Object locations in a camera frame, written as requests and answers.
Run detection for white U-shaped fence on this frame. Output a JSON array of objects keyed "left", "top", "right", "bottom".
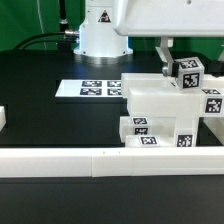
[{"left": 0, "top": 104, "right": 224, "bottom": 178}]

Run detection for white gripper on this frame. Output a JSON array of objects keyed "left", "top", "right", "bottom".
[{"left": 113, "top": 0, "right": 224, "bottom": 77}]

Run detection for black cable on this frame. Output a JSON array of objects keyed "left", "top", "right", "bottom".
[{"left": 13, "top": 29, "right": 80, "bottom": 51}]

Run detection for white tagged cube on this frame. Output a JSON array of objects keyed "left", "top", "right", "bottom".
[{"left": 176, "top": 57, "right": 205, "bottom": 91}]

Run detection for white chair back frame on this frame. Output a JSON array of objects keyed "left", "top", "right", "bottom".
[{"left": 121, "top": 73, "right": 224, "bottom": 118}]

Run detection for white tag plate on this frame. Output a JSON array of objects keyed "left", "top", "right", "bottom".
[{"left": 55, "top": 79, "right": 122, "bottom": 98}]

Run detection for white chair seat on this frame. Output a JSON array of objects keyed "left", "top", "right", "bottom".
[{"left": 161, "top": 117, "right": 199, "bottom": 147}]

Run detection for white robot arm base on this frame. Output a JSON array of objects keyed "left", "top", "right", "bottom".
[{"left": 74, "top": 0, "right": 133, "bottom": 65}]

